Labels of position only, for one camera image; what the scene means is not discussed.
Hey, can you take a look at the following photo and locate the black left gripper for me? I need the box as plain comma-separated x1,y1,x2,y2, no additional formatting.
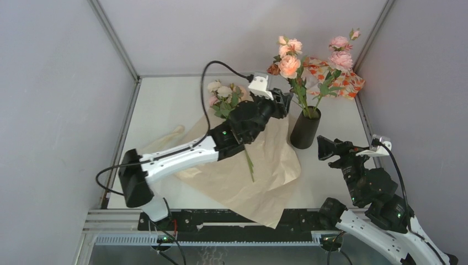
245,88,293,144

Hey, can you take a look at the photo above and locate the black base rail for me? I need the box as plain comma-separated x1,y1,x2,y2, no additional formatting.
137,209,339,244

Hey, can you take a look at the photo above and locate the peach rose flower stem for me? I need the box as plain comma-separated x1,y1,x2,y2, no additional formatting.
267,36,312,119

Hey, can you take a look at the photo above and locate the cream ribbon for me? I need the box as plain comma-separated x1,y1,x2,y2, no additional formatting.
139,125,185,154

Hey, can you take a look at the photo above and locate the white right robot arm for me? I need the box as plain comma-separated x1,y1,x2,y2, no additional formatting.
317,135,459,264

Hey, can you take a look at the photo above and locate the orange floral cloth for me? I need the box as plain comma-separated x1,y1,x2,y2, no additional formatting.
302,57,365,100

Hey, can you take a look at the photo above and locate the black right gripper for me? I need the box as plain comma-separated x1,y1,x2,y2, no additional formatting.
315,135,373,205

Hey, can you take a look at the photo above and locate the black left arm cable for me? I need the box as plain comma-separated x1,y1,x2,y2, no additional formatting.
95,60,255,198

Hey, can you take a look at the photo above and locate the pink white flower bouquet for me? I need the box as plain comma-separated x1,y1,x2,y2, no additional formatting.
206,80,256,184

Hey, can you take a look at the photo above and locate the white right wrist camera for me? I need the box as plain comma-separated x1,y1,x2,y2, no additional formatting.
356,134,392,157

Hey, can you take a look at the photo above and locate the dark brown vase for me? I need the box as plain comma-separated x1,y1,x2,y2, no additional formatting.
290,106,321,150

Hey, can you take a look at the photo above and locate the orange wrapping paper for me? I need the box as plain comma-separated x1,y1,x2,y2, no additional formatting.
175,118,301,229

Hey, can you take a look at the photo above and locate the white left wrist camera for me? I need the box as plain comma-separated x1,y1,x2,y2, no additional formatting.
248,72,274,100

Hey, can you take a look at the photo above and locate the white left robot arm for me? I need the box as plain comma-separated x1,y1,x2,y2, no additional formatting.
118,88,293,230

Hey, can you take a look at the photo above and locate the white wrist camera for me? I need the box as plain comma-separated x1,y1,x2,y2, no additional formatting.
356,134,392,157
248,72,274,100

